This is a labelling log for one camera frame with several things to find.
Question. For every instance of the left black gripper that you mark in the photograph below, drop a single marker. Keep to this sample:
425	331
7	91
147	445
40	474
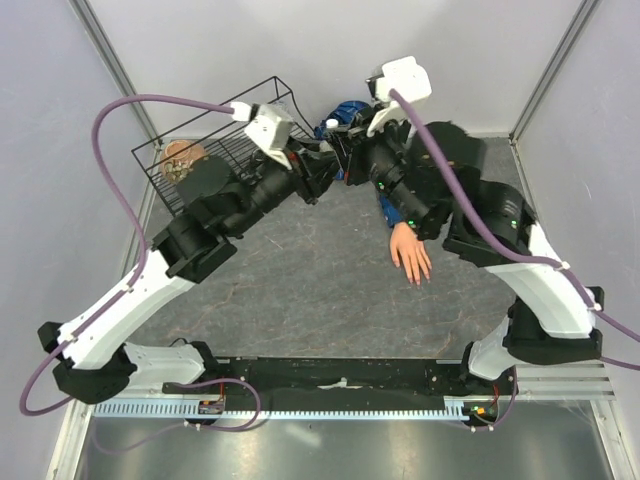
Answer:
313	167

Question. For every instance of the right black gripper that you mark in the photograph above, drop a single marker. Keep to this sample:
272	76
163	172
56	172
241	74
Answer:
352	142

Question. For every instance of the white nail polish cap brush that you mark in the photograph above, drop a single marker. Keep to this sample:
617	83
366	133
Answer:
330	123

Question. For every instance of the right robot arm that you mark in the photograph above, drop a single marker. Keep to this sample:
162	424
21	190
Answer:
438	189

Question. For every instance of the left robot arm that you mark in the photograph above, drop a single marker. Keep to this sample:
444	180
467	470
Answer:
96	361

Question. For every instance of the blue plaid shirt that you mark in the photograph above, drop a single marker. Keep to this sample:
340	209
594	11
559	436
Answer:
344	114

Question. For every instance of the mannequin hand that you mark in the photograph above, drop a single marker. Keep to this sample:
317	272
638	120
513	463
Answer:
409	253

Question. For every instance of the brown floral ceramic bowl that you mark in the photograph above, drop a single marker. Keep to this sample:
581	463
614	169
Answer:
178	159

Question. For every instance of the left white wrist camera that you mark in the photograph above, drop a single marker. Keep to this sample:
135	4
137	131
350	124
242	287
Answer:
269	128

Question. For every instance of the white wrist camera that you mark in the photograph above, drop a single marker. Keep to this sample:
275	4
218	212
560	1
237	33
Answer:
269	128
406	78

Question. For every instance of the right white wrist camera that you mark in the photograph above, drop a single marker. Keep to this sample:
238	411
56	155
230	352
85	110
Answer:
406	78

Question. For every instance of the black wire dish rack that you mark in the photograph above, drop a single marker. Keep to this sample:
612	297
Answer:
217	136

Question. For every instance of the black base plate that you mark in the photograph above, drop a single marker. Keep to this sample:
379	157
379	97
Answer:
302	383

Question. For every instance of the aluminium frame rail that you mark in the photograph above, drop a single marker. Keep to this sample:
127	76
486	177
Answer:
586	381

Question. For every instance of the blue slotted cable duct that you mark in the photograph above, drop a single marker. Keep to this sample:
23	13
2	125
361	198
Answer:
192	409

